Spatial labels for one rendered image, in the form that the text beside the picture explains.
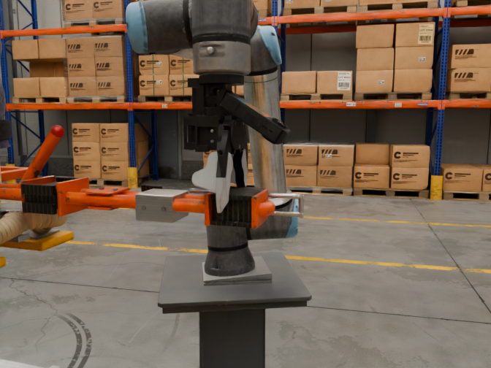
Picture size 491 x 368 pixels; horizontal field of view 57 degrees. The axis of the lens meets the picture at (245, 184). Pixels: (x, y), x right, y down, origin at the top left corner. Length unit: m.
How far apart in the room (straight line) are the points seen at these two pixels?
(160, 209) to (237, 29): 0.31
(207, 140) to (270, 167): 0.81
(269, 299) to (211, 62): 0.97
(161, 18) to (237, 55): 0.20
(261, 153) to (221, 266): 0.43
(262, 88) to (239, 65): 0.71
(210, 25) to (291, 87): 7.28
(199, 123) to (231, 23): 0.15
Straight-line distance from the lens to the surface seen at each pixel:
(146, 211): 0.76
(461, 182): 8.14
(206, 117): 0.70
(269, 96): 1.41
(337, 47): 9.27
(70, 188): 0.86
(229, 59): 0.69
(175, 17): 0.84
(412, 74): 7.96
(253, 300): 1.50
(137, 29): 0.86
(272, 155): 1.48
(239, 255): 1.63
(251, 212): 0.68
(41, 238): 1.04
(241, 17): 0.71
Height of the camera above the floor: 1.33
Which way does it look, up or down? 8 degrees down
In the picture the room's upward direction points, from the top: straight up
